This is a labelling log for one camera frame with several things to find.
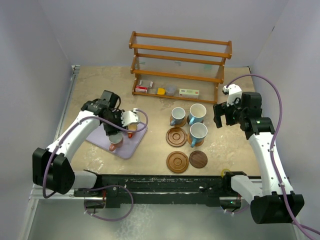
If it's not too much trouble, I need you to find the dark walnut coaster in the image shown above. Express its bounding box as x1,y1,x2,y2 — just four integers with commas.
189,150,208,169
187,117,204,126

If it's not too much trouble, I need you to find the grey cup with blue handle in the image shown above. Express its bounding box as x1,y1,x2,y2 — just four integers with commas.
171,107,186,119

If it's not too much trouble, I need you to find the white green box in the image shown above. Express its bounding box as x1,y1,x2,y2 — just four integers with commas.
179,88,200,99

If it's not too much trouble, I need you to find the copper cup with red handle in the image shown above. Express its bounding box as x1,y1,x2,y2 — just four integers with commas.
126,123,138,139

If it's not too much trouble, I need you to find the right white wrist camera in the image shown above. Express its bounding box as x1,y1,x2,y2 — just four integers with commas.
222,84,242,107

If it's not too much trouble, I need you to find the metal table edge rail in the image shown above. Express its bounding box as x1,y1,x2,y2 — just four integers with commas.
53,65,81,142

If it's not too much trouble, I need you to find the wooden three-tier shelf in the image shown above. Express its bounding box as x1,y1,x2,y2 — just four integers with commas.
128,31,233,104

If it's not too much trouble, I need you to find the red and white staple box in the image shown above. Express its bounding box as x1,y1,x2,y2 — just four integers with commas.
134,85,148,93

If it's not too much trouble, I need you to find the black base bar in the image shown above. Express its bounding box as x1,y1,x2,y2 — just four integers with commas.
74,174,242,210

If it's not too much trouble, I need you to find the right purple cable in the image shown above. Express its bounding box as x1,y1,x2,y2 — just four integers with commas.
223,74,320,238

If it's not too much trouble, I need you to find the lavender plastic tray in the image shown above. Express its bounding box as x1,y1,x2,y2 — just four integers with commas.
86,125,148,159

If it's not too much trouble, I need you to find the clear tub of rubber bands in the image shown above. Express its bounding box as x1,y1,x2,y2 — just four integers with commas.
165,85,177,96

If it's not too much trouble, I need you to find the purple cable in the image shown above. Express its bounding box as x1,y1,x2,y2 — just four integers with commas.
223,74,320,238
41,108,150,222

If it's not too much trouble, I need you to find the blue mug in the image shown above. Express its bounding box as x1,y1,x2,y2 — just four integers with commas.
189,122,208,148
188,103,207,119

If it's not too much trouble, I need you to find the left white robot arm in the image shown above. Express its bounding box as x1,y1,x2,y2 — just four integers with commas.
32,90,123,196

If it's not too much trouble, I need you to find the yellow tape roll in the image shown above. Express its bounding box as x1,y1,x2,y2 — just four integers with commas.
220,168,231,178

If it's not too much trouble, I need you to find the yellow grey tape measure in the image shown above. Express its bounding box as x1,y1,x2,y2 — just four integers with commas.
156,87,166,96

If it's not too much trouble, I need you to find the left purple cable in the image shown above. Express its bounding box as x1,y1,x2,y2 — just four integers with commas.
41,108,150,222

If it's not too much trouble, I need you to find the brown ringed wooden saucer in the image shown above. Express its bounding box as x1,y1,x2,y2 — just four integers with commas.
165,127,187,147

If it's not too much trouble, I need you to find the aluminium front frame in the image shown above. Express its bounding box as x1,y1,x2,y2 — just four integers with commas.
20,175,301,240

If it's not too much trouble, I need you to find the grey cup with orange handle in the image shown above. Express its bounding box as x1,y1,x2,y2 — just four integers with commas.
108,132,124,152

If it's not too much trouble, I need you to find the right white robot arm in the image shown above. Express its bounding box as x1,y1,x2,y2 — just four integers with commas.
213,88,305,224

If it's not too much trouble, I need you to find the light wooden coaster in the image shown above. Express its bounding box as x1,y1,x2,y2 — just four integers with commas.
187,133,205,148
169,116,187,128

